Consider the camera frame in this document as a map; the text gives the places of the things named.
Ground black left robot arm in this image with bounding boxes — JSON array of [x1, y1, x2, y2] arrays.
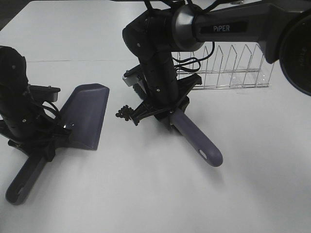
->
[[0, 46, 70, 162]]

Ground pile of coffee beans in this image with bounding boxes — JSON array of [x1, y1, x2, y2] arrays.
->
[[115, 105, 134, 121]]

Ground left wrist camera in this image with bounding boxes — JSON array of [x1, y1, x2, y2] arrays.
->
[[29, 85, 61, 102]]

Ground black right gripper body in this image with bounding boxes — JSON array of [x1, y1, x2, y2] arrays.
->
[[138, 52, 178, 106]]

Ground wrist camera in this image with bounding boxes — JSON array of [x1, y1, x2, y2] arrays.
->
[[29, 85, 61, 102], [122, 67, 144, 89]]

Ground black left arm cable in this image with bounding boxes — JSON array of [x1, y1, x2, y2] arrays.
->
[[36, 100, 61, 127]]

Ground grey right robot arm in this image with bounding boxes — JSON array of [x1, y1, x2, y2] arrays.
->
[[117, 0, 311, 124]]

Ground metal wire rack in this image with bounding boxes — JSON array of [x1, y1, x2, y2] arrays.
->
[[183, 42, 274, 90]]

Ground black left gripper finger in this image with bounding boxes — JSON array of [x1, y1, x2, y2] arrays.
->
[[43, 125, 72, 162], [8, 140, 31, 155]]

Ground purple plastic dustpan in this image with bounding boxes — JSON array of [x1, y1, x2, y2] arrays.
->
[[5, 83, 109, 205]]

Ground purple brush black bristles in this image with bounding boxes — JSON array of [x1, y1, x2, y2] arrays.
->
[[132, 82, 224, 168]]

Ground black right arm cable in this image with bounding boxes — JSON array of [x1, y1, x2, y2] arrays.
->
[[170, 41, 216, 73]]

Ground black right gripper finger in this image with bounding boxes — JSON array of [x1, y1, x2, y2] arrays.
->
[[130, 99, 170, 126], [169, 74, 202, 112]]

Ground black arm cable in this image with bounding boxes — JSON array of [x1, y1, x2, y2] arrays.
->
[[170, 41, 216, 73], [36, 100, 61, 127]]

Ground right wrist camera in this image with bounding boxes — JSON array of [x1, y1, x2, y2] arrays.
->
[[122, 67, 144, 89]]

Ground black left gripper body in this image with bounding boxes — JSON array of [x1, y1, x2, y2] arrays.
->
[[0, 97, 61, 155]]

